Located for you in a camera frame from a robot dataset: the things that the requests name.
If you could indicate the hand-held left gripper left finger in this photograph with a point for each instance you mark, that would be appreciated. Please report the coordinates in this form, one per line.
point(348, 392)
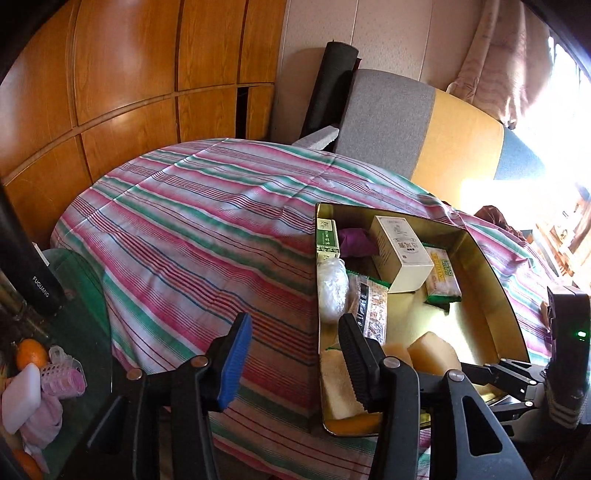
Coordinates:
point(235, 364)

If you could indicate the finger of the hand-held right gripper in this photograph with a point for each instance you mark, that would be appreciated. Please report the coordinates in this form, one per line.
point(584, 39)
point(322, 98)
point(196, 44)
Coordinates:
point(508, 410)
point(508, 378)

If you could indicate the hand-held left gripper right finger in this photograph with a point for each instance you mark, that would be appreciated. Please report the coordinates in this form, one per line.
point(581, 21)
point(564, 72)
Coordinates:
point(355, 360)

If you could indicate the large brown sponge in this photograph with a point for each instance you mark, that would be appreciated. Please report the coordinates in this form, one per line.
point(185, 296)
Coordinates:
point(337, 392)

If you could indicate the small tan sponge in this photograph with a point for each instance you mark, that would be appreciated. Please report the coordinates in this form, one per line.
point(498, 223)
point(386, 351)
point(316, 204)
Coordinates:
point(399, 353)

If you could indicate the black label cracker packet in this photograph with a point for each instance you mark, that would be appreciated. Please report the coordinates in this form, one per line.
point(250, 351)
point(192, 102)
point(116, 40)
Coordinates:
point(369, 309)

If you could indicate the gold tin box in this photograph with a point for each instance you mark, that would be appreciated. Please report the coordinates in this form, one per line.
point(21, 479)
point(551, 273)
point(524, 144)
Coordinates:
point(461, 323)

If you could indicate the pale yellow sponge block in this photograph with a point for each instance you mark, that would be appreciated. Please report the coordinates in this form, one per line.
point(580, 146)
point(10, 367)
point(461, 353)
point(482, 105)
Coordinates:
point(434, 355)

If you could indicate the beige carton box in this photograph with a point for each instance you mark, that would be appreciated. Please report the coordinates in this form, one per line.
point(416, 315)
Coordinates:
point(401, 254)

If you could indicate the purple cloth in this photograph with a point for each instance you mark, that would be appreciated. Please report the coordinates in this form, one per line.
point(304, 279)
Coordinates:
point(355, 242)

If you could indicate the yellow label cracker packet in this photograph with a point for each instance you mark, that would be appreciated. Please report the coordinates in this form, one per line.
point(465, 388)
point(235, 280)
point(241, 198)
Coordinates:
point(442, 277)

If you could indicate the white plastic packet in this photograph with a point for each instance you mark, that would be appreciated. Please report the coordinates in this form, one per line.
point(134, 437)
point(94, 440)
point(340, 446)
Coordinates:
point(332, 288)

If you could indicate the green and white small box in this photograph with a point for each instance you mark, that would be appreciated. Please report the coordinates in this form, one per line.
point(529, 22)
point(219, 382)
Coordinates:
point(328, 240)

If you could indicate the striped blanket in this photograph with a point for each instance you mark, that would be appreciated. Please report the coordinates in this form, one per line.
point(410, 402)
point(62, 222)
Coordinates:
point(207, 230)

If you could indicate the dark red cloth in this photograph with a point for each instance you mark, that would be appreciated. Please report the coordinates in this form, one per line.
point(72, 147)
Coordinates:
point(498, 217)

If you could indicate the glass table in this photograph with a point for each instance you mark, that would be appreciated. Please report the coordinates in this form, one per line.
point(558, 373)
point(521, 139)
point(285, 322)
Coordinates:
point(78, 314)

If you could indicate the pink hair roller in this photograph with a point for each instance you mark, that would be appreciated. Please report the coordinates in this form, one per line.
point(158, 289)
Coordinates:
point(62, 378)

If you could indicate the pink cloth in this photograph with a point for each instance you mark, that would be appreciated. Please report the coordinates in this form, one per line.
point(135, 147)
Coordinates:
point(41, 424)

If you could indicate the orange fruit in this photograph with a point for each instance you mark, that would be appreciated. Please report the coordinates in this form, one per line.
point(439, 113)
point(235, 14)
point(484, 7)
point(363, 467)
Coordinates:
point(31, 353)
point(27, 464)

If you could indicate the white soap block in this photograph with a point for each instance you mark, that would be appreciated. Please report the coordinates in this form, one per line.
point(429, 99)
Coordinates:
point(21, 397)

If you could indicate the white foam piece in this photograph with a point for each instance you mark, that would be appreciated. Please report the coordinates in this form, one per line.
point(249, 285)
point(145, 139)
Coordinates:
point(318, 138)

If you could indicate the black thermos bottle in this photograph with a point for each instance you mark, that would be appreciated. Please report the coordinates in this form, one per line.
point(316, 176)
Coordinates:
point(27, 267)

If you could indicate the black rolled mat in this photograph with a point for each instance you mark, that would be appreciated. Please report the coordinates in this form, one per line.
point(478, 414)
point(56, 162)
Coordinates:
point(332, 87)

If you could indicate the wooden wardrobe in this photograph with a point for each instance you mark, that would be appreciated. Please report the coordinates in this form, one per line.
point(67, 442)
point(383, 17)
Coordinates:
point(129, 92)

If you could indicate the beige patterned curtain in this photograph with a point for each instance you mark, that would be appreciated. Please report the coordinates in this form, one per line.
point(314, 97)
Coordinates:
point(498, 60)

